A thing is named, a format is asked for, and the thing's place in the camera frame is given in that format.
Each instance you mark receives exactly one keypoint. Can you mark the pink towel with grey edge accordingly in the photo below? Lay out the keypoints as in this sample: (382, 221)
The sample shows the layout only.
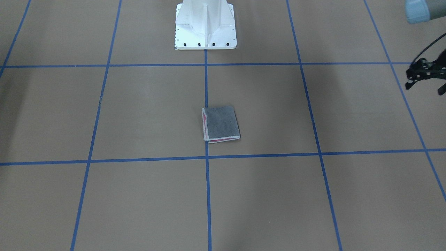
(220, 124)

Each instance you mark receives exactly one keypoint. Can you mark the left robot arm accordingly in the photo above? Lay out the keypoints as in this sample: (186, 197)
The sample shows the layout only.
(418, 11)

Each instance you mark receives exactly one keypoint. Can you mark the brown paper table mat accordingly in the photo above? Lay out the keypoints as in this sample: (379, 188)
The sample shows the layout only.
(102, 143)

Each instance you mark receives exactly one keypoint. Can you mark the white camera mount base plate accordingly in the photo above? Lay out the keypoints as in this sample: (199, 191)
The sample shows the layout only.
(205, 25)

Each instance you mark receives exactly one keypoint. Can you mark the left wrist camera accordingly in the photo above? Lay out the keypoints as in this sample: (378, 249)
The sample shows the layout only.
(423, 69)

